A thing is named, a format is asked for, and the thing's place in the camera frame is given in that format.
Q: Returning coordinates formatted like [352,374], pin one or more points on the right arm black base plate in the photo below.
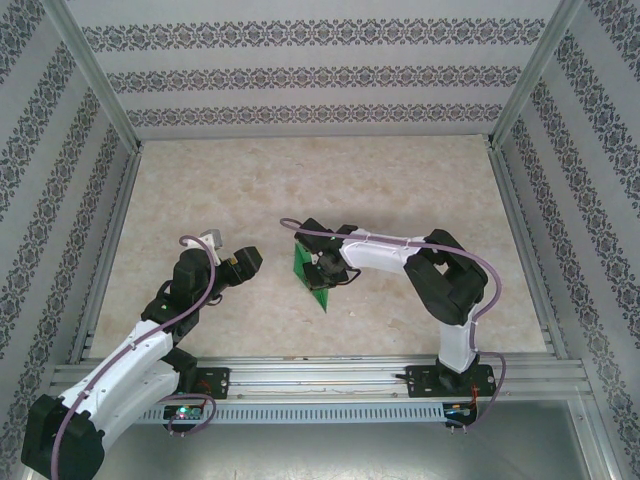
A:
[420,382]

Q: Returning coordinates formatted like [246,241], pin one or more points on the right aluminium table side rail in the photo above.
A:
[530,255]

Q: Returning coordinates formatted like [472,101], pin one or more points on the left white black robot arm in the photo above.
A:
[130,370]

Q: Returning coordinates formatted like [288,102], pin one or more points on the aluminium table side rail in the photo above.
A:
[107,255]
[530,255]

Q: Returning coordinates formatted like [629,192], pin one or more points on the aluminium mounting rail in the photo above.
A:
[320,380]

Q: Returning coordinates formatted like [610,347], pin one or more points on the right lower aluminium frame bar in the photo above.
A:
[597,440]

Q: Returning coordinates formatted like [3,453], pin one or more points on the grey metal sheet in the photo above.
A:
[325,450]

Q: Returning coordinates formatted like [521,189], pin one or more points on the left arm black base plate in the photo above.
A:
[220,382]

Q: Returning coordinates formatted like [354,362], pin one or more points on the left aluminium table side rail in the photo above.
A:
[107,255]

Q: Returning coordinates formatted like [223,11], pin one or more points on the right controller board with leds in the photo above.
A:
[457,412]

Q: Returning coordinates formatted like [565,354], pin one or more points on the left aluminium frame post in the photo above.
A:
[95,80]

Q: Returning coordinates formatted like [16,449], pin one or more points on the left controller board with leds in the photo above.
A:
[182,412]

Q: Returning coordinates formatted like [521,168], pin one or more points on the controller board with leds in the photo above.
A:
[457,412]
[182,412]

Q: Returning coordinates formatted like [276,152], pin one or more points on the green paper sheet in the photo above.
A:
[301,267]

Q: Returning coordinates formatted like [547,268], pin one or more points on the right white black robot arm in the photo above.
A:
[445,280]

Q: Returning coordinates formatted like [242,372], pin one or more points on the right aluminium frame post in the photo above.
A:
[535,75]

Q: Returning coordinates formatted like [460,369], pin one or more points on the aluminium frame post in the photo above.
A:
[535,75]
[95,80]

